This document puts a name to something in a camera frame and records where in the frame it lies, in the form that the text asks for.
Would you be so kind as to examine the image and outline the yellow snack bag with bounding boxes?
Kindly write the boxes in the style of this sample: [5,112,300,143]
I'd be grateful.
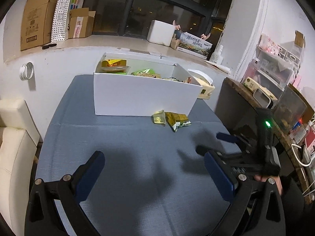
[165,112,191,132]

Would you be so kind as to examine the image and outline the black yellow snack packet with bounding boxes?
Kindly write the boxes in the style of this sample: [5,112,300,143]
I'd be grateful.
[163,77,191,84]

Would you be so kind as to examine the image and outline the green snack bag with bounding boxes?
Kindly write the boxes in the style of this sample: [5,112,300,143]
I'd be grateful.
[131,69,161,78]

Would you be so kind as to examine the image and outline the orange snack bag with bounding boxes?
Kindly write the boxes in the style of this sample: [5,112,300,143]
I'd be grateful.
[101,66,130,74]

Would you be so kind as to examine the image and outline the yellow snack pouch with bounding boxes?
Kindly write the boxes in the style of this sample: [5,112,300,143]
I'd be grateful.
[101,59,127,68]

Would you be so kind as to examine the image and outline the person's right hand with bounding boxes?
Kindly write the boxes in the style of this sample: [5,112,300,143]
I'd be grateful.
[254,175,283,195]

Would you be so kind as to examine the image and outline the clear jelly cup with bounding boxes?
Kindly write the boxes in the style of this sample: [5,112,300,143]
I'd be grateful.
[152,110,166,126]

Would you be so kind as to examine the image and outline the blue grey table mat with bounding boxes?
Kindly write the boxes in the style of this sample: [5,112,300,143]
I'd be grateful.
[36,75,239,235]

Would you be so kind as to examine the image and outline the yellow green tea box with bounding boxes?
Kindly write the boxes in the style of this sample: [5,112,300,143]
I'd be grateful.
[244,77,262,93]

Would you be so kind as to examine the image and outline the cream sofa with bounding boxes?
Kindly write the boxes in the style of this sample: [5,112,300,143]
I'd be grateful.
[1,99,40,235]

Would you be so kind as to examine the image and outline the white bottle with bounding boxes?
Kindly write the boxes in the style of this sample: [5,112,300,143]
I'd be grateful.
[209,45,223,65]

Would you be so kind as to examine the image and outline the plastic drawer organizer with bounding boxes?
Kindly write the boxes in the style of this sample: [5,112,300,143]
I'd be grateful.
[242,31,305,98]

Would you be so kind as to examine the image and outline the white storage box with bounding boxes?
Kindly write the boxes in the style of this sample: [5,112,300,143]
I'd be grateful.
[94,52,202,116]

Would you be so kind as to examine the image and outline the printed landscape box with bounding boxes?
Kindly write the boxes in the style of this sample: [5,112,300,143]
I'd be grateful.
[176,32,212,60]

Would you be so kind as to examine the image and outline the white tape roll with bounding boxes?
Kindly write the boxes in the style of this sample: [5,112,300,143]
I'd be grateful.
[19,62,34,81]

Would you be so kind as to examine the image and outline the white foam box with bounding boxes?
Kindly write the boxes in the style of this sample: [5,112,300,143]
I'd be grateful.
[147,20,175,46]

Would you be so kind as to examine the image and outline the black glasses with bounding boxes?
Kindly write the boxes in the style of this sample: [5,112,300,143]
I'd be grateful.
[42,43,57,50]

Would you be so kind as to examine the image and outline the small open cardboard box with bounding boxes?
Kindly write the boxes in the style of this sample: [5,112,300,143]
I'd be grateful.
[68,7,95,39]

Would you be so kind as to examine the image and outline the white dotted paper bag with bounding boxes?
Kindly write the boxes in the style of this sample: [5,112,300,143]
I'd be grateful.
[51,0,70,43]

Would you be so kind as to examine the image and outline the large cardboard box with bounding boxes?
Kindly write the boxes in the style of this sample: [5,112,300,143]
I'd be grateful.
[20,0,58,51]

